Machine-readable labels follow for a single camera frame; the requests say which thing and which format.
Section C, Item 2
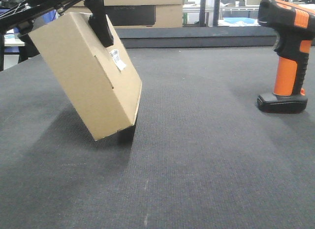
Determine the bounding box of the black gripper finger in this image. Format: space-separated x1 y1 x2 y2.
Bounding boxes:
118 125 136 143

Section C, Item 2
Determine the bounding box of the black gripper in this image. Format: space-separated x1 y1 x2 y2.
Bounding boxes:
0 0 114 48

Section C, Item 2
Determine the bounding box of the small brown cardboard package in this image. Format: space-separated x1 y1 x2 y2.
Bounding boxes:
29 12 142 140

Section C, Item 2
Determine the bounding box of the orange black barcode scanner gun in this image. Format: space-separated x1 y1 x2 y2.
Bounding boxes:
257 0 315 114

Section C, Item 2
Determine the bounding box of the large brown cardboard box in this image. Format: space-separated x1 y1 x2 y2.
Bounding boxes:
71 0 184 29

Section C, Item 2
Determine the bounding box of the black raised table ledge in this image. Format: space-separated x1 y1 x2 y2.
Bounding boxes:
116 26 277 49

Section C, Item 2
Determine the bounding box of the blue plastic crate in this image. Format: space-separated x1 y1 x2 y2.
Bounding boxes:
0 3 54 56

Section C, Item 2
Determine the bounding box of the black vertical pole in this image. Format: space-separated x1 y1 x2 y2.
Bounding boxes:
213 0 221 27

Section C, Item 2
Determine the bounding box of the blue tray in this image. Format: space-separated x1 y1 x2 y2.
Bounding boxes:
222 17 258 27

